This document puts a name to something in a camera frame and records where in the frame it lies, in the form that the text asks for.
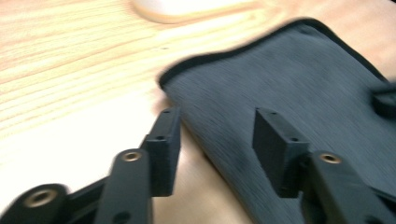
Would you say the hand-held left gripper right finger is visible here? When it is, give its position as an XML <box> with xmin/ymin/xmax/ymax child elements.
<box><xmin>252</xmin><ymin>107</ymin><xmax>311</xmax><ymax>199</ymax></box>

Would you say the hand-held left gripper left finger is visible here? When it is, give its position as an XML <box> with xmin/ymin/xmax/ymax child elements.
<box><xmin>140</xmin><ymin>106</ymin><xmax>182</xmax><ymax>198</ymax></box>

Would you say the grey and yellow cloth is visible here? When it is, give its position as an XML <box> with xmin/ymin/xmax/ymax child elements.
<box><xmin>158</xmin><ymin>17</ymin><xmax>396</xmax><ymax>224</ymax></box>

